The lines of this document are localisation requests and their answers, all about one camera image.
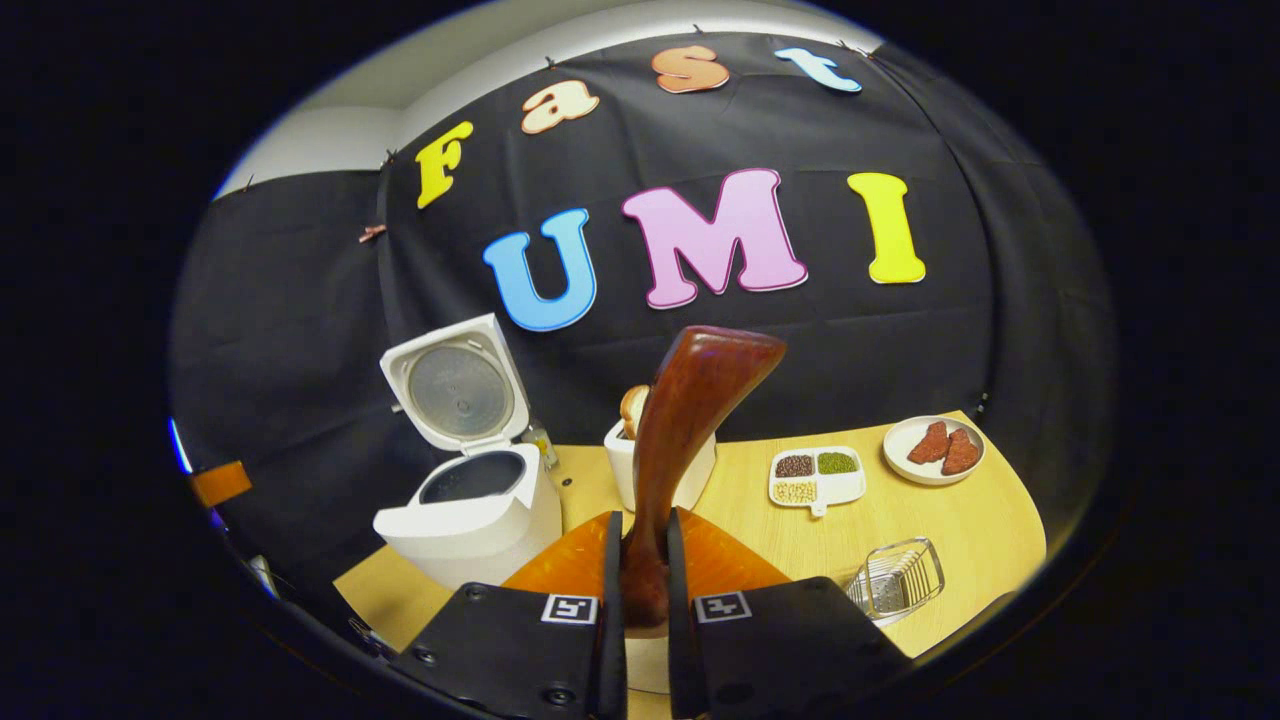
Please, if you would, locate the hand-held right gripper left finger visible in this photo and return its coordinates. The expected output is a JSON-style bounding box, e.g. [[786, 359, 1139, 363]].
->
[[390, 510, 628, 720]]

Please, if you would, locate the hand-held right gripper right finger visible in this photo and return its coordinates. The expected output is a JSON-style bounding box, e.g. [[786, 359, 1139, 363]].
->
[[667, 507, 913, 720]]

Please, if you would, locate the white rice cooker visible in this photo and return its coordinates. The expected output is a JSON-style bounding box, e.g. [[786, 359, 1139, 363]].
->
[[373, 313, 563, 591]]

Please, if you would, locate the metal wire chopstick holder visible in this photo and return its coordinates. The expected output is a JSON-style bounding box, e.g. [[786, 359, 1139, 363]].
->
[[845, 537, 946, 628]]

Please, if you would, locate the brown wooden spoon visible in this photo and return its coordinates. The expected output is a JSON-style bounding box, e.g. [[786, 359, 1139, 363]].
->
[[620, 325, 788, 631]]

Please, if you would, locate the white toaster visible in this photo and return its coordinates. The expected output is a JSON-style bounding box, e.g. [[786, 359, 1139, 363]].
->
[[604, 415, 717, 513]]

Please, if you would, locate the white divided grain dish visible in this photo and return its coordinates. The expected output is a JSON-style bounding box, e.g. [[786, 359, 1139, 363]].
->
[[768, 446, 867, 518]]

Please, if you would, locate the white round plate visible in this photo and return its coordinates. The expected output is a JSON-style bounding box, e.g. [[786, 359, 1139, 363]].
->
[[882, 415, 987, 487]]

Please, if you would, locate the red meat slice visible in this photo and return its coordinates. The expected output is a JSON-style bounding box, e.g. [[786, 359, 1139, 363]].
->
[[940, 428, 981, 476], [907, 421, 951, 465]]

